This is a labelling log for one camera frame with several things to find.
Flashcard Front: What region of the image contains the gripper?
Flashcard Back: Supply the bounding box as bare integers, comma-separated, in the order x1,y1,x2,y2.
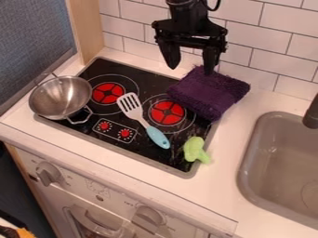
150,18,231,76

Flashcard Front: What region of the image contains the violet cloth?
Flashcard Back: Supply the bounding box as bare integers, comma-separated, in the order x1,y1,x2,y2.
165,65,253,123

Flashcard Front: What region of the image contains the toy stove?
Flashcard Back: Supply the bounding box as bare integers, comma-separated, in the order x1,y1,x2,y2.
32,56,221,179

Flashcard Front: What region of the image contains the white and blue spatula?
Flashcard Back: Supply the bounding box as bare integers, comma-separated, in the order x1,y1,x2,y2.
115,91,172,151

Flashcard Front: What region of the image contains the green toy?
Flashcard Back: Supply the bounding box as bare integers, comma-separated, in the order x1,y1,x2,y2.
181,136,213,165

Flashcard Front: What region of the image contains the silver pot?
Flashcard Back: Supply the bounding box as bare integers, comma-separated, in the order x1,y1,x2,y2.
27,72,95,126

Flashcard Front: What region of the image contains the toy sink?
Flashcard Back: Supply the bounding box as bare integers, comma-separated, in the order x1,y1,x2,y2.
235,111,318,231

